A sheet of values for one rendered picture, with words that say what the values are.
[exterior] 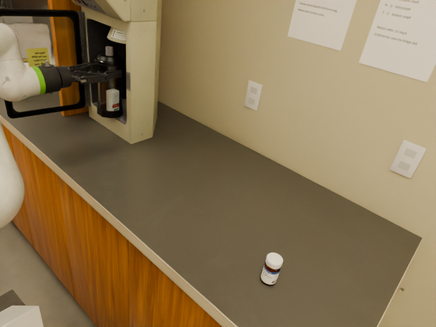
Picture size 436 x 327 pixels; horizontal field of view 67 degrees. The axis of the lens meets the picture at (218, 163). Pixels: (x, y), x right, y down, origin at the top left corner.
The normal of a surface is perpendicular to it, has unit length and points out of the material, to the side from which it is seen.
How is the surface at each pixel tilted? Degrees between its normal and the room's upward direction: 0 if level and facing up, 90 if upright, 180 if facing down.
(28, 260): 0
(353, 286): 0
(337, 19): 90
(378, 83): 90
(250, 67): 90
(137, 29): 90
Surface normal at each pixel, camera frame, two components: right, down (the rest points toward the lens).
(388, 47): -0.66, 0.31
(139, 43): 0.74, 0.43
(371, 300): 0.13, -0.85
